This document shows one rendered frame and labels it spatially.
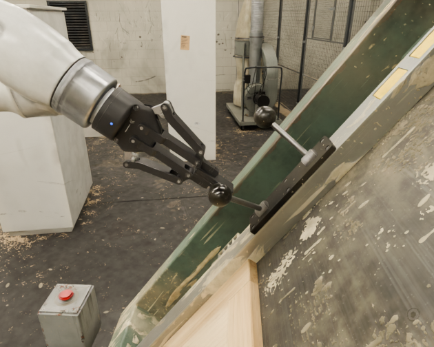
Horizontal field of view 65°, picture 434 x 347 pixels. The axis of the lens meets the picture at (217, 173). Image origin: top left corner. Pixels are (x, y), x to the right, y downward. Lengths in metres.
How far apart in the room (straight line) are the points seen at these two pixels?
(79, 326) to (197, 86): 3.37
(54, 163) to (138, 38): 5.91
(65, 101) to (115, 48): 8.05
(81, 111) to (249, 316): 0.38
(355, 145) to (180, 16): 3.61
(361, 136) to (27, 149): 2.63
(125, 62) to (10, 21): 8.04
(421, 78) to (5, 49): 0.55
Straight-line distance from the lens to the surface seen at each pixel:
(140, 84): 8.61
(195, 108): 4.19
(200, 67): 4.11
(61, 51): 0.53
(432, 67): 0.56
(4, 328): 2.55
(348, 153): 0.55
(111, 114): 0.51
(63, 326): 1.14
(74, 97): 0.52
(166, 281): 1.01
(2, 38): 0.54
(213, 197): 0.52
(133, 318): 1.07
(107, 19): 8.55
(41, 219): 3.19
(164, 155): 0.54
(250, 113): 5.81
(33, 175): 3.02
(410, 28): 0.81
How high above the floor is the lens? 1.68
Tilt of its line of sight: 25 degrees down
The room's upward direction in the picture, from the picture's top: straight up
